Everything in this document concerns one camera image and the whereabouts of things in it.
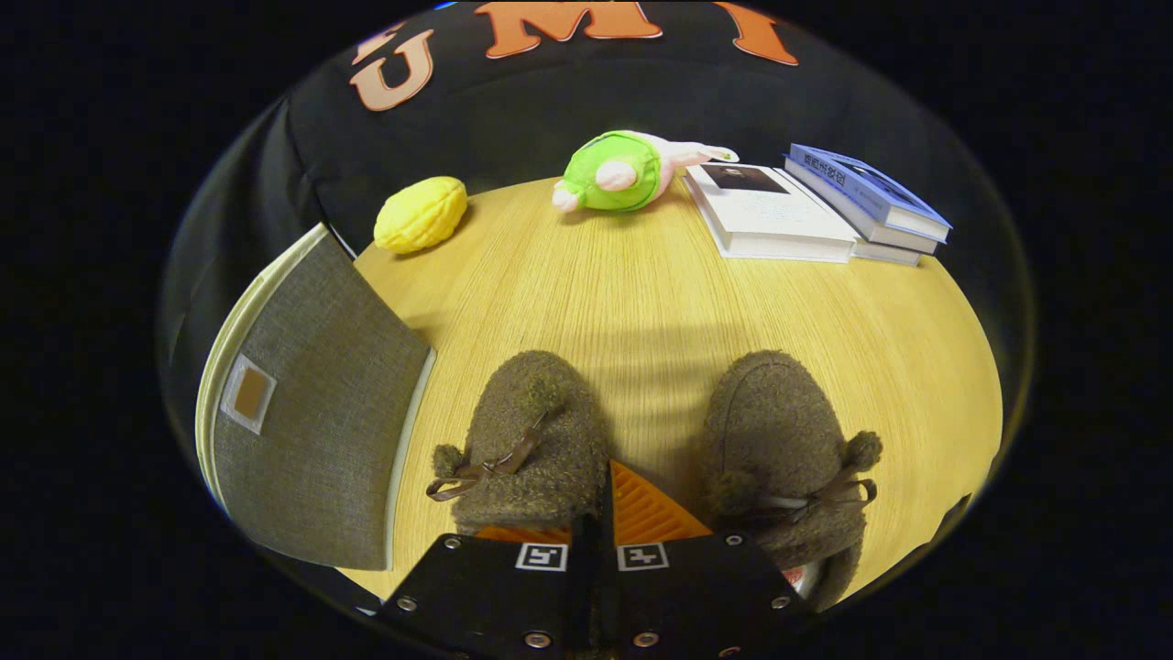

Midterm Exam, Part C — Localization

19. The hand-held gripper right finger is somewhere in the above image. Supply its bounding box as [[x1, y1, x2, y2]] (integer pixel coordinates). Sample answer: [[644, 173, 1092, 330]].
[[600, 458, 812, 660]]

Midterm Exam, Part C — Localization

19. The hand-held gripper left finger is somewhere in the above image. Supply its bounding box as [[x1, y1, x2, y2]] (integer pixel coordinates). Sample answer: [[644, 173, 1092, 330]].
[[376, 518, 595, 660]]

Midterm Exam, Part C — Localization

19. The brown fuzzy shoe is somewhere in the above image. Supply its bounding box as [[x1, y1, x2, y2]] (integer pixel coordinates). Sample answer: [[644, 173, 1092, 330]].
[[701, 349, 883, 613], [426, 349, 610, 537]]

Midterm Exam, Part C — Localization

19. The grey fabric storage box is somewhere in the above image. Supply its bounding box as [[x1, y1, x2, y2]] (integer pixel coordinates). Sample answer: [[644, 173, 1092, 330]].
[[194, 222, 437, 572]]

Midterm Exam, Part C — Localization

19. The white book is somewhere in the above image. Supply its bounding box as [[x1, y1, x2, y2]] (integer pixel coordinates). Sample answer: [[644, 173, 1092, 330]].
[[683, 162, 861, 265]]

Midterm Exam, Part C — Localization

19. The yellow plush bread toy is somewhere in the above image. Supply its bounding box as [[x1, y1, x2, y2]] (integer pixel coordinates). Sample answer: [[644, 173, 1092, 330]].
[[373, 176, 468, 255]]

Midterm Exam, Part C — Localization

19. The blue book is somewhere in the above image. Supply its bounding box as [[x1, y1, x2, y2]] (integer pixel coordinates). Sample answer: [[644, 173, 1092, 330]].
[[784, 158, 940, 267], [785, 143, 952, 245]]

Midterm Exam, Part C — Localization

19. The green and pink plush toy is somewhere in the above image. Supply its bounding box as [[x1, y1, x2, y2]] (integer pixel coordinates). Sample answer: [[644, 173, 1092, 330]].
[[552, 129, 740, 215]]

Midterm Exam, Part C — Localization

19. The black backdrop cloth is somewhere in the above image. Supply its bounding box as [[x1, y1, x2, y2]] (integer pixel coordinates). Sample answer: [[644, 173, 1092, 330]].
[[160, 0, 1036, 386]]

